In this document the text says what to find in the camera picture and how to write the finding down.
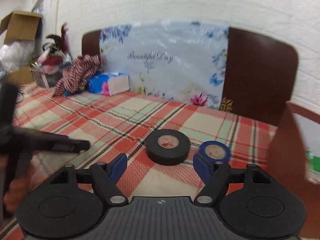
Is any blue floral tissue pack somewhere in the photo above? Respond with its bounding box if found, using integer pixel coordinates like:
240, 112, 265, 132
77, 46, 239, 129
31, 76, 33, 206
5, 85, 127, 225
87, 72, 130, 96

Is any brown cardboard box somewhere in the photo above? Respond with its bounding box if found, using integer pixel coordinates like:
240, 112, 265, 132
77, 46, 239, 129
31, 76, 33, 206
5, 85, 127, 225
267, 101, 319, 238

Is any person's left hand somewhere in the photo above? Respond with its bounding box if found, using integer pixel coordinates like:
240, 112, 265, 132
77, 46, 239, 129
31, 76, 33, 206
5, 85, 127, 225
3, 163, 34, 213

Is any open cardboard box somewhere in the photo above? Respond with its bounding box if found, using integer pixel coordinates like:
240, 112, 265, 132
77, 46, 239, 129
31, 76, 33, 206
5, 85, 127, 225
1, 10, 42, 45

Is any large black tape roll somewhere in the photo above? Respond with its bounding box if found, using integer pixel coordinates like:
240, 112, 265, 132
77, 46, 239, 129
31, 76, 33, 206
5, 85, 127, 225
145, 129, 191, 166

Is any red checkered cloth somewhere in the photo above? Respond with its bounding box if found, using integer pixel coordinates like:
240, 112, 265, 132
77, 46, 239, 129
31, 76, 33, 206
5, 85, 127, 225
52, 55, 106, 97

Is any blue tape roll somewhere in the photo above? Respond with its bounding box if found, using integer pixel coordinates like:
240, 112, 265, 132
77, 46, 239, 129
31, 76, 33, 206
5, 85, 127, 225
198, 140, 231, 163

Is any basket of clutter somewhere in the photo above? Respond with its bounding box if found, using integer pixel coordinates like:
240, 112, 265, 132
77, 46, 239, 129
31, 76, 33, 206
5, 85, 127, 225
30, 22, 72, 88

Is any floral plastic-wrapped mattress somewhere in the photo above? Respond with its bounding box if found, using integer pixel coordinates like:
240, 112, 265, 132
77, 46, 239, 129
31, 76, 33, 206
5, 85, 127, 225
99, 21, 229, 109

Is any brown wooden headboard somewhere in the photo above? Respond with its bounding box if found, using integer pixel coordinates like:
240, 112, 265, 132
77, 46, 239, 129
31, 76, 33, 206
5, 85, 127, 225
82, 27, 298, 125

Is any green box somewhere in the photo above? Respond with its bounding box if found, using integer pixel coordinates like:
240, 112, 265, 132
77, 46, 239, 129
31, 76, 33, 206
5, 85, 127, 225
306, 150, 320, 173

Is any plaid bed blanket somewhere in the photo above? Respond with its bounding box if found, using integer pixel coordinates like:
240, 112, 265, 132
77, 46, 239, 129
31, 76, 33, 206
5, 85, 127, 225
0, 82, 320, 240

